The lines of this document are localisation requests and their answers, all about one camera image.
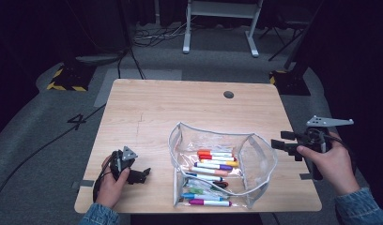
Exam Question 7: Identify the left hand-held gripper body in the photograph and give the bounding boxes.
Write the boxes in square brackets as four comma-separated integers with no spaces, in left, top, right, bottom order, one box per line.
[110,145,139,183]

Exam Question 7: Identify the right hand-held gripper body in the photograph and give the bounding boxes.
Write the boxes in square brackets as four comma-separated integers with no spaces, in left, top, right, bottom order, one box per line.
[300,114,356,182]

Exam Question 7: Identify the clear plastic bag white trim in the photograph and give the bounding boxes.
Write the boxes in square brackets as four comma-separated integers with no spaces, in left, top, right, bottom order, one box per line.
[167,121,279,210]

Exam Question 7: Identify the set of coloured markers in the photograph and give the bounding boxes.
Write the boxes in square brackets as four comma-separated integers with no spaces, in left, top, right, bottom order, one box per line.
[179,149,240,208]

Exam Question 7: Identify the person's left hand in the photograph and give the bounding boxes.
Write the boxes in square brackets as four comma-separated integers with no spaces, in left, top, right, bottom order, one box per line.
[95,154,131,210]

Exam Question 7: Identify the person's right hand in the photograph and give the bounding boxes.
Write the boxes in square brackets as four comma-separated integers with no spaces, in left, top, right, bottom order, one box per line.
[296,130,362,197]

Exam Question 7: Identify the black yellow striped base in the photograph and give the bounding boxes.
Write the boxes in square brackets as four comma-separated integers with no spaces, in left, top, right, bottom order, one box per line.
[268,68,312,97]
[46,62,97,93]

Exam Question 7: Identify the black folding stand legs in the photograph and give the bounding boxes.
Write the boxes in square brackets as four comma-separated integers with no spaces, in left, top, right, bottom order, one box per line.
[258,24,310,62]

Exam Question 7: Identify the dark stand with grey base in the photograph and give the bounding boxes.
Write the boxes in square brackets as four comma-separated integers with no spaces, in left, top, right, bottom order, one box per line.
[75,0,131,67]

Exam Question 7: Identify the black hand-held gripper cable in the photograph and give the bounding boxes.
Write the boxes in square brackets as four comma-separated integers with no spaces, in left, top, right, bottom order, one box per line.
[307,128,358,176]
[92,150,120,203]

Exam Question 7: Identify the long black floor cable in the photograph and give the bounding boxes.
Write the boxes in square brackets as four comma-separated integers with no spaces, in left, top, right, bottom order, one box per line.
[0,103,107,210]

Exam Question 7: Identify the dark slanted stand post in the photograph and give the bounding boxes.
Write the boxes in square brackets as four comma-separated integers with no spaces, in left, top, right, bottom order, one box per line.
[283,0,327,71]

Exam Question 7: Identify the black cable by stand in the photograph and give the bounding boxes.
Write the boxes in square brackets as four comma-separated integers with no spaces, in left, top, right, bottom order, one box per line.
[116,46,146,80]

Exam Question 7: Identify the bundle of floor cables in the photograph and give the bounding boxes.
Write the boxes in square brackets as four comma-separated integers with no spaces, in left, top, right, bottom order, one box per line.
[132,22,189,48]

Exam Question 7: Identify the white metal table frame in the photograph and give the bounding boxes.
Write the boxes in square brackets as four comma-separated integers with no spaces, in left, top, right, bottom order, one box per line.
[182,0,264,58]

